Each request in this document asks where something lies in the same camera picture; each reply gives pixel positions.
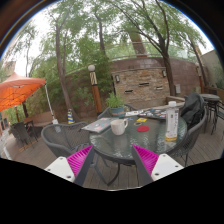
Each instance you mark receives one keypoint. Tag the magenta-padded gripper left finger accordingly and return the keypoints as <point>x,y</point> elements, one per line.
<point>80,160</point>

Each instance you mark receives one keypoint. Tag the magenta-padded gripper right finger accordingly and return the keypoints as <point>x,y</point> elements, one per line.
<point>146,160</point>

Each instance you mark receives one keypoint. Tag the clear white-capped drink bottle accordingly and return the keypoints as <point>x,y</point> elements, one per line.
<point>172,123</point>

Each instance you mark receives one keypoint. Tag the grey wicker chair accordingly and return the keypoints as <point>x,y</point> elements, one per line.
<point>103,113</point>
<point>193,138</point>
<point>63,136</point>

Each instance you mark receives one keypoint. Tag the silver laptop with stickers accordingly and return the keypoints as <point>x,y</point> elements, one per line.
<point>98,125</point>

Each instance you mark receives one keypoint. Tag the yellow card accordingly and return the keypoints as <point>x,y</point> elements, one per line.
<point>141,120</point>

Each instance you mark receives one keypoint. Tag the blue yellow striped bollard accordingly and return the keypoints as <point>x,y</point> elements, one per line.
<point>70,117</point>

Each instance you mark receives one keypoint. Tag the white ribbed mug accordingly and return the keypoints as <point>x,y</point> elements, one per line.
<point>117,127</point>

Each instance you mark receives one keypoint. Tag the black laptop with stickers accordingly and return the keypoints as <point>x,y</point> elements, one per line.
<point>154,114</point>

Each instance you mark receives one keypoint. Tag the white printed booklet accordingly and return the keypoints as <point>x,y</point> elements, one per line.
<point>133,113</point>

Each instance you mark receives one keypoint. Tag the wooden bench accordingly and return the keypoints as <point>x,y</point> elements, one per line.
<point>40,119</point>

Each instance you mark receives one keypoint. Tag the green plant in teal pot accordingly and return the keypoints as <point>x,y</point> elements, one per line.
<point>116,104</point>

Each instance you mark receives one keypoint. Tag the dark patio chair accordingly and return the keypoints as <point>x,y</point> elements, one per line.
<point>20,131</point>

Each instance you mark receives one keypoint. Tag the round dark bar table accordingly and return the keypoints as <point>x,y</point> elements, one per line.
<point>210,98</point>

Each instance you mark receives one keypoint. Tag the orange canopy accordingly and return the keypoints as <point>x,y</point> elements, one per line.
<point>18,90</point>

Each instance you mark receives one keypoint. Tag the striped globe lamp post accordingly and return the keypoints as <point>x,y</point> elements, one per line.
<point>96,95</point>

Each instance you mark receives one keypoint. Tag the black wall lamp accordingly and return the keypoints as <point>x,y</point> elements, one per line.
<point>117,79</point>
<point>164,73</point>

